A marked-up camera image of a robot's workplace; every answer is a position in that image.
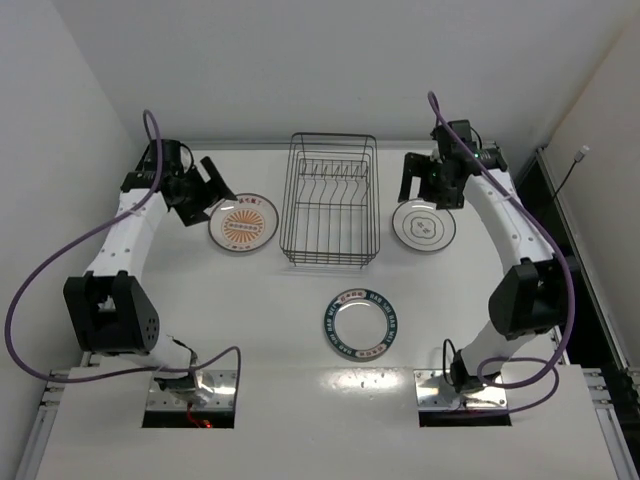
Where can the aluminium frame rail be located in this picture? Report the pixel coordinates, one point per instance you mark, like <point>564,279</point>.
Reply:
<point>593,343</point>

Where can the orange sunburst plate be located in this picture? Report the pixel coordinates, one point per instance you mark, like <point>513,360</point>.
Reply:
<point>243,225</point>

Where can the white plate black rim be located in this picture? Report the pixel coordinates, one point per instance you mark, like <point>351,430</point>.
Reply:
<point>420,226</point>

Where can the grey wire dish rack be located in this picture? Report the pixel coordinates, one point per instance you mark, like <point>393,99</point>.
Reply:
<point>331,210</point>

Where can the metal base plate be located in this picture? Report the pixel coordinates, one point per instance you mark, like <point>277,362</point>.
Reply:
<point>434,395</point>
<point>215,387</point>

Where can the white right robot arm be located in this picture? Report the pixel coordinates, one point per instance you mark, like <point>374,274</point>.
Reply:
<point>537,292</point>

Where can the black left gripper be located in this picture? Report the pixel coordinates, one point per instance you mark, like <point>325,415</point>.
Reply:
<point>198,192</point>

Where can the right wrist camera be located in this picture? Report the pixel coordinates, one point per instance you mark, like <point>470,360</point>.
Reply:
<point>462,132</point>

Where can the green rim plate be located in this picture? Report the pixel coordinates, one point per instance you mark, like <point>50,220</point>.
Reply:
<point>360,325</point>

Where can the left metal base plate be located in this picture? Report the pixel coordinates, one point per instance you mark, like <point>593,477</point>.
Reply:
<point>215,387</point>

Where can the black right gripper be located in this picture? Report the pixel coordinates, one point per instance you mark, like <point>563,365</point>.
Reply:
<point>423,176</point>

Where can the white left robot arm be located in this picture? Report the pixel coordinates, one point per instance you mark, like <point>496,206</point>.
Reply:
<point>110,312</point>

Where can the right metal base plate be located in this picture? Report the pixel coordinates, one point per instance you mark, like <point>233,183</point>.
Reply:
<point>434,395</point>

